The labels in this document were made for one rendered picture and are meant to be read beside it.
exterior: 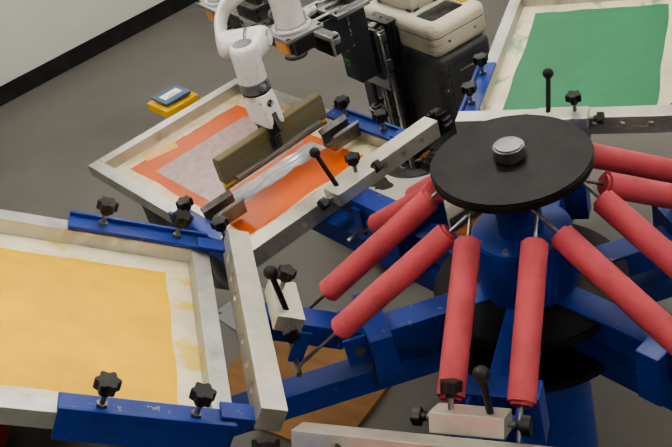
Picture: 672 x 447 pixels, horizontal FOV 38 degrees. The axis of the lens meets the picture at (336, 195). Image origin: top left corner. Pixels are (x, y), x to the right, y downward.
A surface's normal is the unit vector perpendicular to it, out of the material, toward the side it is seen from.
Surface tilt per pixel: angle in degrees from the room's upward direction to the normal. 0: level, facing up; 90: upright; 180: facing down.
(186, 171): 0
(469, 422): 58
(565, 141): 0
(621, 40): 0
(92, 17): 90
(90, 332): 32
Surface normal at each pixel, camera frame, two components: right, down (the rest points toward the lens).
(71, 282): 0.32, -0.84
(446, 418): -0.38, 0.07
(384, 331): -0.22, -0.80
